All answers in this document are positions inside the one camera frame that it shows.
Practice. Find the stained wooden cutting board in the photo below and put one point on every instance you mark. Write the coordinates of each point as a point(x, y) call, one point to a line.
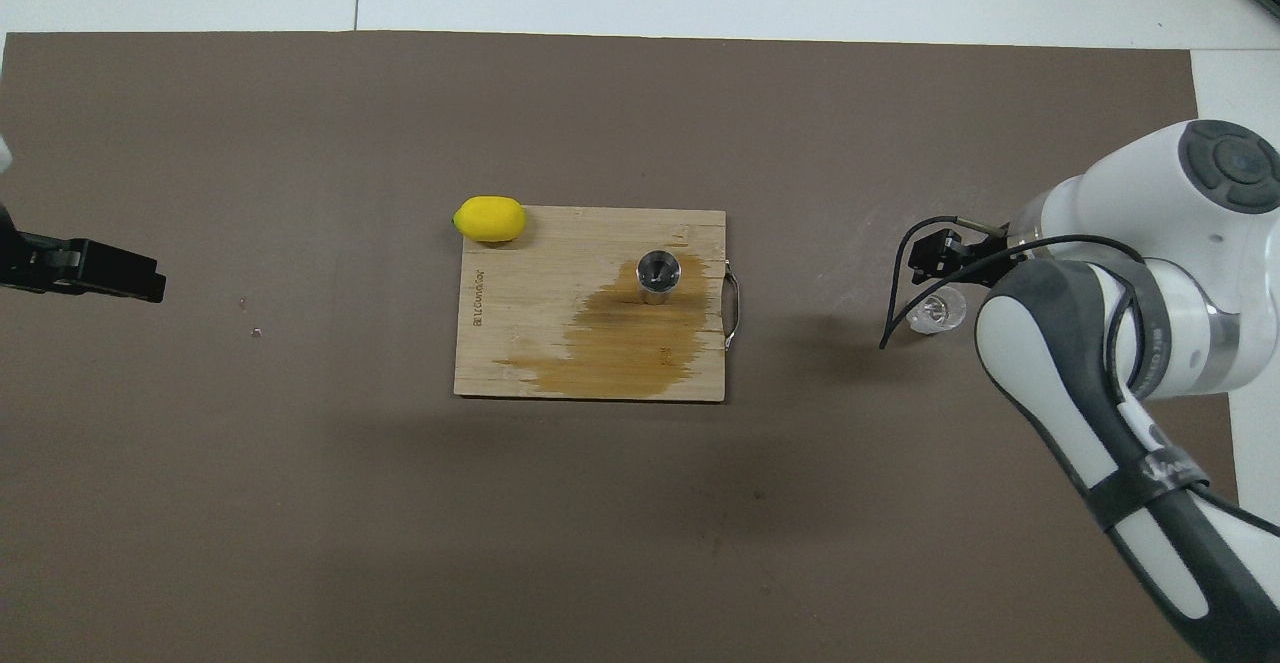
point(520, 343)

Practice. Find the brown table mat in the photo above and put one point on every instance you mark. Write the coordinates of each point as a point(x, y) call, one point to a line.
point(300, 493)

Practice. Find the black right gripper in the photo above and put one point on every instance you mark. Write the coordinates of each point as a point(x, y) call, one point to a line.
point(988, 255)

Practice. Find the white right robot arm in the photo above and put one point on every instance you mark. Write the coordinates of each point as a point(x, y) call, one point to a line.
point(1150, 203)

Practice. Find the steel double jigger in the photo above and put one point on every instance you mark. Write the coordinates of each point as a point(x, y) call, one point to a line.
point(658, 278)

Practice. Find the small clear glass cup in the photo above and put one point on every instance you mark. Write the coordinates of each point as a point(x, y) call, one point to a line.
point(940, 315)

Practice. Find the yellow lemon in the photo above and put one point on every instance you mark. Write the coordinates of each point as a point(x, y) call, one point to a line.
point(490, 220)

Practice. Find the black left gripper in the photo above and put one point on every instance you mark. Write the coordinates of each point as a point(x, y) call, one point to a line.
point(8, 258)

